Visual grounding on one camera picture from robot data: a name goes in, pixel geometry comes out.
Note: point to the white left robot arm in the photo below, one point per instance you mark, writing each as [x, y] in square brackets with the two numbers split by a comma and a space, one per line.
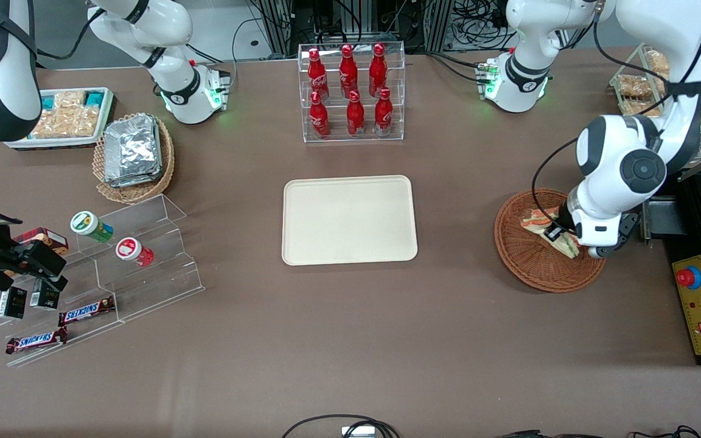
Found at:
[624, 164]

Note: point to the triangular sandwich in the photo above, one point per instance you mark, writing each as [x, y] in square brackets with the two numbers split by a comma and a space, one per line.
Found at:
[533, 219]

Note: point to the aluminium frame post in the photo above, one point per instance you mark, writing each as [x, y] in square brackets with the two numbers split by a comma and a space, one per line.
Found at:
[279, 27]
[439, 24]

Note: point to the red cola bottle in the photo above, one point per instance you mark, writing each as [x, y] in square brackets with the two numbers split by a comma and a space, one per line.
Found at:
[355, 117]
[319, 118]
[348, 73]
[383, 115]
[378, 72]
[317, 76]

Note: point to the teal snack packet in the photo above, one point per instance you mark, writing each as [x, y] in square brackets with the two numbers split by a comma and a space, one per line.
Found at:
[48, 102]
[95, 98]

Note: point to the round brown wicker basket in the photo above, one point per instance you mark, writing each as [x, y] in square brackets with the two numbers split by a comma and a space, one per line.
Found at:
[527, 267]

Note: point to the brown snickers bar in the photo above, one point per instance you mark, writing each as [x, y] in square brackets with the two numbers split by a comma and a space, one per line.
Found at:
[86, 311]
[35, 341]

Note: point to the red cup with white lid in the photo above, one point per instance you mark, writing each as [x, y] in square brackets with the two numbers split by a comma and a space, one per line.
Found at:
[133, 251]

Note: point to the green cup with white lid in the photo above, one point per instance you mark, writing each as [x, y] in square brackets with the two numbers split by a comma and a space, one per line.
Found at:
[90, 225]

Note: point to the red emergency stop button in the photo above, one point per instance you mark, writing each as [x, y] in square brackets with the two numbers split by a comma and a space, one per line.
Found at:
[687, 278]

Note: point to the silver foil pack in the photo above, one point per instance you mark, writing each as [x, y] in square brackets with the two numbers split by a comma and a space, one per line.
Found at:
[143, 180]
[132, 146]

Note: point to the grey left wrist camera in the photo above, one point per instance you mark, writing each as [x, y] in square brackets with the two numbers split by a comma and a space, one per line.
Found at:
[597, 252]

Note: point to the clear acrylic bottle rack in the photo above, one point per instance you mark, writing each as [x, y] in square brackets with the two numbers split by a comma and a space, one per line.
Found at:
[333, 135]

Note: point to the clear bag of crackers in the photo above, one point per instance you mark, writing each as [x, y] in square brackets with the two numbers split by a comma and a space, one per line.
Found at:
[84, 120]
[70, 99]
[51, 125]

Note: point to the white rectangular snack tray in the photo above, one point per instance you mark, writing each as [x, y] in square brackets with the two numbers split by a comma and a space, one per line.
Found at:
[52, 142]

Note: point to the beige plastic tray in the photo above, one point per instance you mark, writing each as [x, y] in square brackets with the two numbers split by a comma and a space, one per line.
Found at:
[344, 222]

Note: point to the brown chocolate box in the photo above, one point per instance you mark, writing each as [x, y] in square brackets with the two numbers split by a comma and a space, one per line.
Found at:
[49, 238]

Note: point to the oval light wicker basket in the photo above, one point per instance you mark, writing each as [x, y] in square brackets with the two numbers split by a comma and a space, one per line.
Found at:
[137, 193]

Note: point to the grey metal block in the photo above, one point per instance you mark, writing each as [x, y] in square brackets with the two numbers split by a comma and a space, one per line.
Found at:
[664, 220]

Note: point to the black machine base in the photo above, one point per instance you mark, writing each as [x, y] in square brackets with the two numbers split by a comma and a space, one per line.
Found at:
[685, 243]

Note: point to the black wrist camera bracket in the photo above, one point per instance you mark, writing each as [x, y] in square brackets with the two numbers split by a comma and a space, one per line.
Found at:
[629, 230]

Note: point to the small black box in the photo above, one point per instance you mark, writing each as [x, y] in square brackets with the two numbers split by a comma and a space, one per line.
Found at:
[11, 303]
[45, 297]

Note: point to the clear acrylic stepped shelf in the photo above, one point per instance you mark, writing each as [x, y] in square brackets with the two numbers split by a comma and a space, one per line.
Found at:
[156, 286]

